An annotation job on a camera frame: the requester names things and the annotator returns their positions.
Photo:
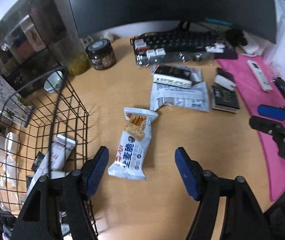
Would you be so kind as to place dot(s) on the wooden desk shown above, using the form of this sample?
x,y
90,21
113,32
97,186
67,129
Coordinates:
x,y
145,200

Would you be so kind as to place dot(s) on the silver foil packet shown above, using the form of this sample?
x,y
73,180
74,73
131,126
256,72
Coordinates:
x,y
182,97

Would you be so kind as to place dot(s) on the black webcam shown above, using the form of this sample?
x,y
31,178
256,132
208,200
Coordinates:
x,y
235,36

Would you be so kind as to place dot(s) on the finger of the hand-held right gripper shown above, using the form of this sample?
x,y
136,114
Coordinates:
x,y
272,111
262,125

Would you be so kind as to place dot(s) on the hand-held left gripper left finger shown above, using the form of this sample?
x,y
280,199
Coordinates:
x,y
96,175

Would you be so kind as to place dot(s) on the dark glass jar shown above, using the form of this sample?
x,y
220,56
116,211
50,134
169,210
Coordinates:
x,y
101,55

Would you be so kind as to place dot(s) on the white cracker snack packet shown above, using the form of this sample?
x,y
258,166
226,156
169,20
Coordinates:
x,y
130,155

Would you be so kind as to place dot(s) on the blue white milk carton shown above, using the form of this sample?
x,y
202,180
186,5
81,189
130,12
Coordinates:
x,y
0,92

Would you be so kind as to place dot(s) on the flat black box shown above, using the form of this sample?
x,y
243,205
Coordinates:
x,y
225,97

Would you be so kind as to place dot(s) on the crumpled white tissue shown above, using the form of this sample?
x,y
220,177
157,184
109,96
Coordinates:
x,y
11,170

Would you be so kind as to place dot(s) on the small white black box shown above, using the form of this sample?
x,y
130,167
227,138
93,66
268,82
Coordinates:
x,y
223,81

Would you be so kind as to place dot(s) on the white power adapter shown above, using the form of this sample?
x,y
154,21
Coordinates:
x,y
251,46

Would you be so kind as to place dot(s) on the smoky acrylic storage box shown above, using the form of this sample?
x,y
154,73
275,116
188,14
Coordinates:
x,y
32,30

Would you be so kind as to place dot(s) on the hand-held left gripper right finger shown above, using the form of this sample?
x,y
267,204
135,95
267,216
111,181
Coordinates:
x,y
187,175

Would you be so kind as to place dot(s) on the pink mouse mat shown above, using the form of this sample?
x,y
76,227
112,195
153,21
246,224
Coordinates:
x,y
251,92

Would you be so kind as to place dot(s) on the white mug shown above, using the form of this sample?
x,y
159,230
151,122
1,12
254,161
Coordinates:
x,y
11,142

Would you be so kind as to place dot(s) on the small white ceramic cup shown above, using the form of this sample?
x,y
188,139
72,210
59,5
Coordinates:
x,y
52,82

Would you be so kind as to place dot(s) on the black white wrapped packet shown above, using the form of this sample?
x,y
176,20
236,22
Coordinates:
x,y
172,80

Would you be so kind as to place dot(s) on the small white figurine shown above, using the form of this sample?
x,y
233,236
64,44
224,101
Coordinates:
x,y
106,36

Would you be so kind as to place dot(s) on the white remote control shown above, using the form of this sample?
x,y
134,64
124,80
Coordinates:
x,y
258,73

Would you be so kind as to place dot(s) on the clear jar yellow contents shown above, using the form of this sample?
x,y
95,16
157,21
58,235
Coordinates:
x,y
78,62

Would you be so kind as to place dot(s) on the clear plastic wrapper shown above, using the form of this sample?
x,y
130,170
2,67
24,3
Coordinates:
x,y
172,57

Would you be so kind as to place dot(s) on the clear plastic bag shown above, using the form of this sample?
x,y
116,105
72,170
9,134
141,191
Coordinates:
x,y
282,42

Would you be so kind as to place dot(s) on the black keyboard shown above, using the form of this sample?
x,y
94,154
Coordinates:
x,y
182,40

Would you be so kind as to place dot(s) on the black curved monitor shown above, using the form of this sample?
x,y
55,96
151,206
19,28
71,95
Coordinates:
x,y
170,0

